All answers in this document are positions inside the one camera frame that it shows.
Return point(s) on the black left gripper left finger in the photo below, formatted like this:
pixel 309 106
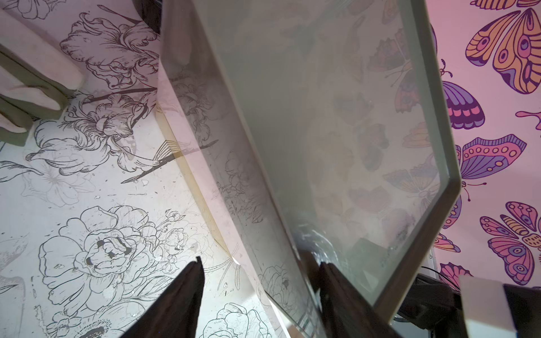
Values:
pixel 175 313

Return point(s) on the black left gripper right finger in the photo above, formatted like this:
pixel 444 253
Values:
pixel 345 313

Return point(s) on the grey three-drawer storage box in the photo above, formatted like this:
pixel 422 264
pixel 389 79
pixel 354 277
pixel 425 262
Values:
pixel 325 139

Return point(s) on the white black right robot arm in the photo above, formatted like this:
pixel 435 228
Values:
pixel 476 307

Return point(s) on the grey white work glove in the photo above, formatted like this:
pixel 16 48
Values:
pixel 37 80

